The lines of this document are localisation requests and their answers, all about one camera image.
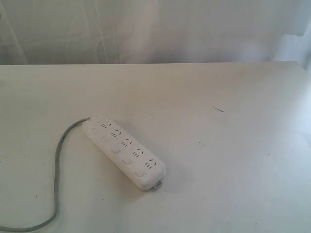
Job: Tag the white five-outlet power strip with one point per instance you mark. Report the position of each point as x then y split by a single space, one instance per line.
140 165

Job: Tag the white backdrop curtain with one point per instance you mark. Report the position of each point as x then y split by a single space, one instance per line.
153 31

